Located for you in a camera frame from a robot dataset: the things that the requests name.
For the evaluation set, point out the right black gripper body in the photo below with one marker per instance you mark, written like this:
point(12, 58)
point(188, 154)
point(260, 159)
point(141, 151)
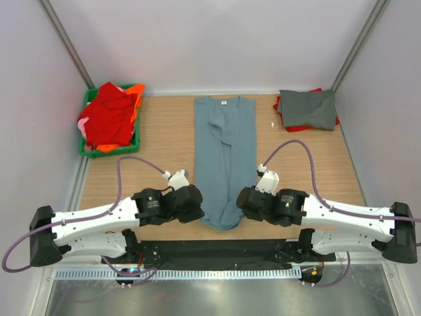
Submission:
point(258, 216)

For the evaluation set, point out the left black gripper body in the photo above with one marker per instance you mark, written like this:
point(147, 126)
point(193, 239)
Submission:
point(191, 214)

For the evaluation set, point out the blue-grey t shirt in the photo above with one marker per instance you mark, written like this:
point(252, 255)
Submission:
point(225, 156)

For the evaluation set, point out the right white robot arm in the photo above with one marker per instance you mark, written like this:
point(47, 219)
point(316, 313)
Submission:
point(331, 227)

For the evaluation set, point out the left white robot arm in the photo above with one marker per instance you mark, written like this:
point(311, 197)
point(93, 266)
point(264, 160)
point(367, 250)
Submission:
point(106, 230)

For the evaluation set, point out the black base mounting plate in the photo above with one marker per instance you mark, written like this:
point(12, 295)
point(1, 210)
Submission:
point(220, 255)

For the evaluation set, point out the folded grey t shirt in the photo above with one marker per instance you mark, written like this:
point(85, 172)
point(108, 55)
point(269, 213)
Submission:
point(309, 108)

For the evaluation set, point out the red t shirt in bin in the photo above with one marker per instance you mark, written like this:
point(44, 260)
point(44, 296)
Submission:
point(105, 115)

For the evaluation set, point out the pink t shirt in bin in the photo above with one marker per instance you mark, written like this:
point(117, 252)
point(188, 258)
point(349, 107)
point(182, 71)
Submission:
point(81, 126)

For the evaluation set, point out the green plastic bin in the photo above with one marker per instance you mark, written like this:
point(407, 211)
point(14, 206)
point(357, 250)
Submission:
point(113, 126)

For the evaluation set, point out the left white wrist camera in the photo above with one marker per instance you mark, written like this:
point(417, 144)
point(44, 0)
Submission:
point(176, 180)

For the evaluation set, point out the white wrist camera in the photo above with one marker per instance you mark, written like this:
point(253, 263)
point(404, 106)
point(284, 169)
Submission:
point(268, 182)
point(176, 180)

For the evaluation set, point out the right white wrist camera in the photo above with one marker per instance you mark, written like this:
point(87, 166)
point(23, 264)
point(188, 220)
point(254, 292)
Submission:
point(268, 182)

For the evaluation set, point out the white slotted cable duct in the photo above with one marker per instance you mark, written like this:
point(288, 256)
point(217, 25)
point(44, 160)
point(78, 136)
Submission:
point(161, 275)

